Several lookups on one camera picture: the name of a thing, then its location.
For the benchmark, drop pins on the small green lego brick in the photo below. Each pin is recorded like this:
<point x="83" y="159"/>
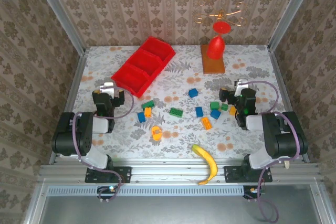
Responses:
<point x="224" y="107"/>

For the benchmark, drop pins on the blue lego brick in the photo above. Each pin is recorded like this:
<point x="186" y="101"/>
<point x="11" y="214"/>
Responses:
<point x="215" y="114"/>
<point x="199" y="112"/>
<point x="193" y="92"/>
<point x="141" y="117"/>

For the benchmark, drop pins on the long yellow lego brick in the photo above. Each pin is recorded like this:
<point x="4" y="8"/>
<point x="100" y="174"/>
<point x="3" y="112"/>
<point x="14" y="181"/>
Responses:
<point x="206" y="123"/>

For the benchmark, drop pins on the red three-compartment plastic bin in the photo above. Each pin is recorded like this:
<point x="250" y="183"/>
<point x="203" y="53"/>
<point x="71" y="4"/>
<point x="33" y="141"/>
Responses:
<point x="141" y="64"/>

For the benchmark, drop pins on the long green lego brick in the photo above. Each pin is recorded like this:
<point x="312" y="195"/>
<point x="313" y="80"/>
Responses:
<point x="176" y="112"/>

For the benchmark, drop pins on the rounded yellow lego piece 120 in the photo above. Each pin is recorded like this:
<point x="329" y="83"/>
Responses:
<point x="156" y="133"/>

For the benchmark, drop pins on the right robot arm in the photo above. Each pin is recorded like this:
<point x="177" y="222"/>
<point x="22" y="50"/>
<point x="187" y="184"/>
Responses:
<point x="278" y="134"/>

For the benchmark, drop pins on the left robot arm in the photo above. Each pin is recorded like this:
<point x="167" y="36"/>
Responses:
<point x="86" y="132"/>

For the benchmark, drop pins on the orange-brown wooden base board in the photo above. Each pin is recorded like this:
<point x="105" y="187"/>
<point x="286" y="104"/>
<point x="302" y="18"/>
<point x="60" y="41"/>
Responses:
<point x="214" y="66"/>

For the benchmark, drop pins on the red wine glass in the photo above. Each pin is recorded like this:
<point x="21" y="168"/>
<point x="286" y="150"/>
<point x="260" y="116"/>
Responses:
<point x="216" y="48"/>

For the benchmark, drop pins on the yellow banana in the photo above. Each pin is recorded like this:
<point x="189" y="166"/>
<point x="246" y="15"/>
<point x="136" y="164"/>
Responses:
<point x="208" y="159"/>

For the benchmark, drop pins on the small beige peg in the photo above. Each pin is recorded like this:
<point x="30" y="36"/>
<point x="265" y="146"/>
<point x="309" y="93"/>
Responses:
<point x="286" y="165"/>

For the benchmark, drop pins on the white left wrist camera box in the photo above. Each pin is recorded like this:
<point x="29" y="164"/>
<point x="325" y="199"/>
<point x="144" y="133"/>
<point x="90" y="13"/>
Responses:
<point x="107" y="87"/>

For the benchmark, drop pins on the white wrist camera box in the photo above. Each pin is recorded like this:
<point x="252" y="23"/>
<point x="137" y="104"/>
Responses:
<point x="107" y="87"/>
<point x="240" y="83"/>

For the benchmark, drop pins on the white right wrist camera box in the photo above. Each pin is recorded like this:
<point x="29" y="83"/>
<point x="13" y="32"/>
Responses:
<point x="240" y="83"/>

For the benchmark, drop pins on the aluminium side rail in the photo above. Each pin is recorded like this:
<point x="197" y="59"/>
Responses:
<point x="68" y="108"/>
<point x="284" y="98"/>

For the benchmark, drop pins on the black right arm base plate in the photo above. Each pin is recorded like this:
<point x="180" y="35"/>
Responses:
<point x="232" y="174"/>

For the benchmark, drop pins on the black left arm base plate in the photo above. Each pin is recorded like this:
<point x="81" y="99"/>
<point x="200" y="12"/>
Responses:
<point x="123" y="174"/>

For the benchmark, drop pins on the aluminium front rail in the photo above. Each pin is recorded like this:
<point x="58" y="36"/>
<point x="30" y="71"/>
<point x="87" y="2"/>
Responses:
<point x="170" y="174"/>

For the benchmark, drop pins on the aluminium corner post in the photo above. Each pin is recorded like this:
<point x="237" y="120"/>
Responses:
<point x="291" y="11"/>
<point x="59" y="11"/>

